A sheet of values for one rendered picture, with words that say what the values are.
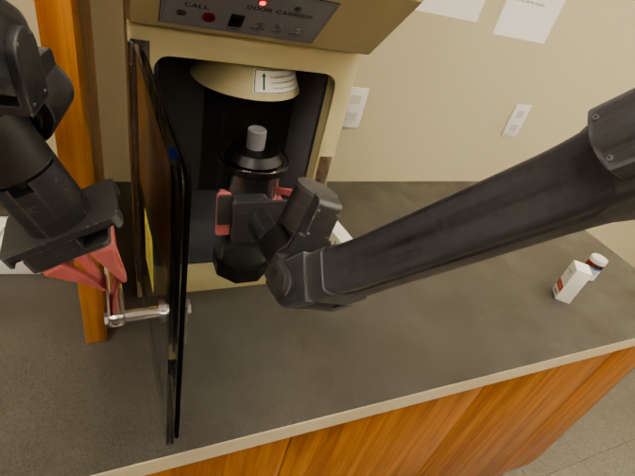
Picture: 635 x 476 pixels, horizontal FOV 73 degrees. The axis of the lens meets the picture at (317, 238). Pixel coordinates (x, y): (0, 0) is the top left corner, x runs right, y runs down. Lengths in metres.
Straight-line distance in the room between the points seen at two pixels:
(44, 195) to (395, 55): 1.00
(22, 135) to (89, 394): 0.44
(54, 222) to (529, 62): 1.40
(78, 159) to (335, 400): 0.51
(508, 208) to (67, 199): 0.35
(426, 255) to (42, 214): 0.32
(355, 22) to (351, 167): 0.79
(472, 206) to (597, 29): 1.40
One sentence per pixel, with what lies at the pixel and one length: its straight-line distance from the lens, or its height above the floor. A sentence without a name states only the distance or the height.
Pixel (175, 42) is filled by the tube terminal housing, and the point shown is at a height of 1.39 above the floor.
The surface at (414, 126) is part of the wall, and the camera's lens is 1.38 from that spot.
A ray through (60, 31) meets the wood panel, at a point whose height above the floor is 1.41.
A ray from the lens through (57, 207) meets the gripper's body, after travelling 0.42.
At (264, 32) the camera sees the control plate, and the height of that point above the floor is 1.42.
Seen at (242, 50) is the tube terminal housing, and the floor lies 1.39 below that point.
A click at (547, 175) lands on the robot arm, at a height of 1.45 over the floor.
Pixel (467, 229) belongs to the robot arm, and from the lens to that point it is 0.35.
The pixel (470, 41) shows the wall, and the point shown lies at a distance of 1.38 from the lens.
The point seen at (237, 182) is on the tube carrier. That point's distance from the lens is 0.65.
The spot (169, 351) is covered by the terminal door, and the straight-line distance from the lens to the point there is 0.45.
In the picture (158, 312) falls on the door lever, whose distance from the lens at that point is 0.46.
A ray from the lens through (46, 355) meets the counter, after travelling 0.79.
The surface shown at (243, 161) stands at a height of 1.25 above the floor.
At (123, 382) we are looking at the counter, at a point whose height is 0.94.
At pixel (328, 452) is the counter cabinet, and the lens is 0.95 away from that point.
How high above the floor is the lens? 1.55
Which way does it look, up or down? 36 degrees down
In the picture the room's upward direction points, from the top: 15 degrees clockwise
